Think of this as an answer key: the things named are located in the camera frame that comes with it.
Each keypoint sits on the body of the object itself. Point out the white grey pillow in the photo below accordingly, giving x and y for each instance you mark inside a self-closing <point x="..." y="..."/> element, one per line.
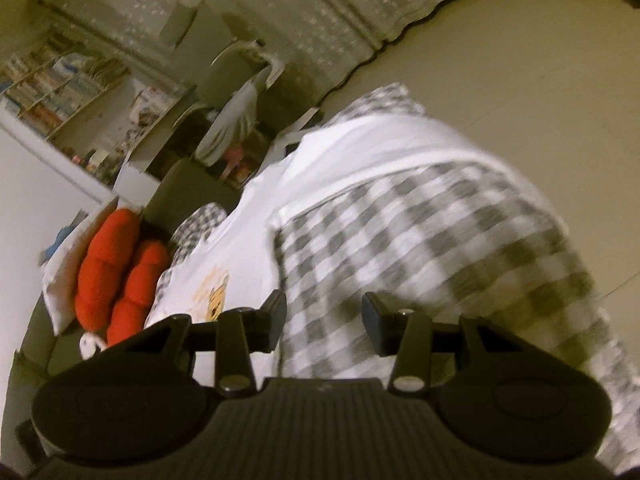
<point x="61" y="271"/>

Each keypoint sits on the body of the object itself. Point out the blue plush toy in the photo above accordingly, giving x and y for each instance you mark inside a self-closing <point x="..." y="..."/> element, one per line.
<point x="46" y="254"/>

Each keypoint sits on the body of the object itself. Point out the red plush cushion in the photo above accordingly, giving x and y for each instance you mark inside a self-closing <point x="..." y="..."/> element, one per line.
<point x="101" y="272"/>
<point x="138" y="293"/>

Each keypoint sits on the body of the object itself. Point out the white long sleeve shirt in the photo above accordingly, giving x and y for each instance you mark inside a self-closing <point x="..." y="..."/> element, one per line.
<point x="396" y="204"/>

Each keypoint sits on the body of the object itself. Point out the white plush toy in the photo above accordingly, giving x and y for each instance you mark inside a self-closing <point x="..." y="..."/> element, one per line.
<point x="90" y="345"/>

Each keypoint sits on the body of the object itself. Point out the upper red plush cushion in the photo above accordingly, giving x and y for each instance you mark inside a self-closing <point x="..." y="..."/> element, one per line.
<point x="101" y="272"/>

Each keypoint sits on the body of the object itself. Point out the lower red plush cushion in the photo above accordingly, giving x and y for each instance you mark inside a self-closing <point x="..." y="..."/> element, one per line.
<point x="138" y="293"/>

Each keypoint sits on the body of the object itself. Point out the grey white office chair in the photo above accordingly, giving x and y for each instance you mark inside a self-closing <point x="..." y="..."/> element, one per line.
<point x="227" y="76"/>

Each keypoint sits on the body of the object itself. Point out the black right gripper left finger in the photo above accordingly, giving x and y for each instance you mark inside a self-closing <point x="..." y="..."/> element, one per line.
<point x="235" y="336"/>

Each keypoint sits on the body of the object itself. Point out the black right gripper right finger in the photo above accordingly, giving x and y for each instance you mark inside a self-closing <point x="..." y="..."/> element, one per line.
<point x="412" y="337"/>

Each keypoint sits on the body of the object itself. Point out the white desk with shelves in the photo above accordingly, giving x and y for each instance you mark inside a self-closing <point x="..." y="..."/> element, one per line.
<point x="79" y="108"/>

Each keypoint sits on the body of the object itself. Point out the grey white checkered bedsheet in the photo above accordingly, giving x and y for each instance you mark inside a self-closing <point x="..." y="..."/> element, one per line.
<point x="563" y="318"/>

